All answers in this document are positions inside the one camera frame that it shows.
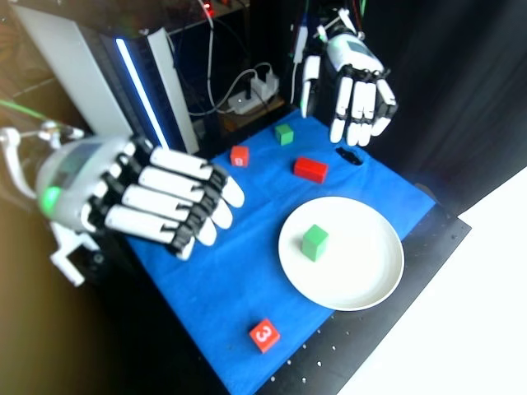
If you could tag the red rectangular block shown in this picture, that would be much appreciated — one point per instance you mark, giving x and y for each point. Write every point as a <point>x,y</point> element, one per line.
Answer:
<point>311,169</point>

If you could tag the green cube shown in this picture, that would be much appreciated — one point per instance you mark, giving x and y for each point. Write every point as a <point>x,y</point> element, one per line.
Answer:
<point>284,134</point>
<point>315,243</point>

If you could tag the white hanging adapter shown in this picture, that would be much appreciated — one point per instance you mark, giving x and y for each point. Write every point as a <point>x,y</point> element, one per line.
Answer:
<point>301,43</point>

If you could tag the white round plate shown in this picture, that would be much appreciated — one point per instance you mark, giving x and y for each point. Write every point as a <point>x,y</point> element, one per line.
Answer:
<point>358,271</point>

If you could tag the white tower with blue light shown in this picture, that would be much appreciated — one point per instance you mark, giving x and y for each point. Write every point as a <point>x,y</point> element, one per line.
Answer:
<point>74,70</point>

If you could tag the blue table cloth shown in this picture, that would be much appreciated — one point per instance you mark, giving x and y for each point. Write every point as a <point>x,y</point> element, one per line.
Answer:
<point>230,288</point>

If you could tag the red cube with number three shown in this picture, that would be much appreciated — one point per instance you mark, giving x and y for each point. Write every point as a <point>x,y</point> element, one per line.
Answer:
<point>264,335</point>

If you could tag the white power strip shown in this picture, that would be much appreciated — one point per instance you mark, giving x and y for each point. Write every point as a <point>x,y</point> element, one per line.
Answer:
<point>263,86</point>

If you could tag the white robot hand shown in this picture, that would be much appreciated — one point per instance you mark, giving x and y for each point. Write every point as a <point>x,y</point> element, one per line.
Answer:
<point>354,53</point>
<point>82,177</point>

